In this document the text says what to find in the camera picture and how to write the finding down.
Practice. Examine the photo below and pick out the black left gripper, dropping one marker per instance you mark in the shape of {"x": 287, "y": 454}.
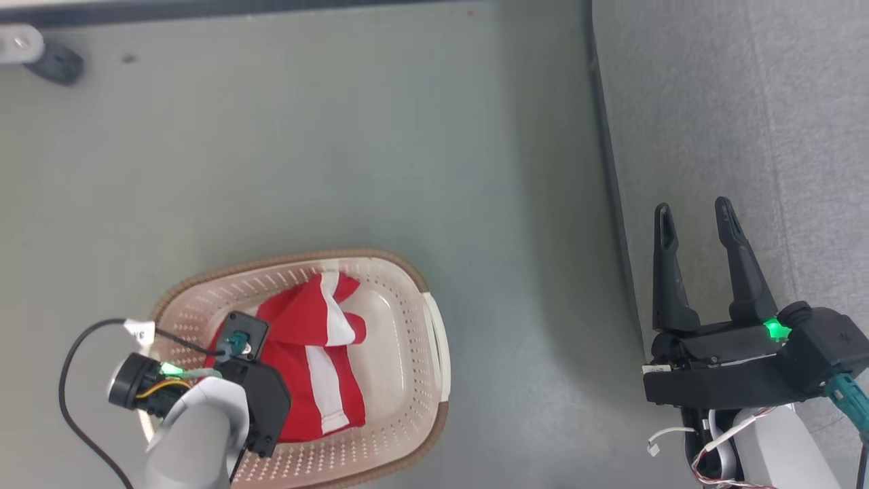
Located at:
{"x": 268, "y": 407}

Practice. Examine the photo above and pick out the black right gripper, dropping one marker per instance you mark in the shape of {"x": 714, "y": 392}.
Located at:
{"x": 719, "y": 373}

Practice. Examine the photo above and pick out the red and white striped garment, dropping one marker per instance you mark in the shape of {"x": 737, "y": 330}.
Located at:
{"x": 305, "y": 333}

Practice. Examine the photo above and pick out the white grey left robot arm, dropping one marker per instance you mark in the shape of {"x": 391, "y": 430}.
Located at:
{"x": 197, "y": 441}

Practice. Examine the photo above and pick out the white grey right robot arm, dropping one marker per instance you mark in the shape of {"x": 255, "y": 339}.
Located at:
{"x": 781, "y": 448}

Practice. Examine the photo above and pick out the beige perforated laundry basket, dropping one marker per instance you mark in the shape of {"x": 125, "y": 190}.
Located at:
{"x": 400, "y": 380}

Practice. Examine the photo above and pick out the grey fabric sofa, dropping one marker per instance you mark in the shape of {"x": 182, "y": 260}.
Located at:
{"x": 747, "y": 122}

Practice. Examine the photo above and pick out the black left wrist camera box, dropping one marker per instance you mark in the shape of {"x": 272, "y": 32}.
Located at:
{"x": 252, "y": 329}

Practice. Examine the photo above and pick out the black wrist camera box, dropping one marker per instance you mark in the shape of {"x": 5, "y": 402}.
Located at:
{"x": 252, "y": 329}
{"x": 838, "y": 346}

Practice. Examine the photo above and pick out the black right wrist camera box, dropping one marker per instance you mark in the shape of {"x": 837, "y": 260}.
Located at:
{"x": 838, "y": 346}

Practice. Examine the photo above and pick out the dark wall baseboard strip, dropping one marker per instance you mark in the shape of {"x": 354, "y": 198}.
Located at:
{"x": 237, "y": 8}

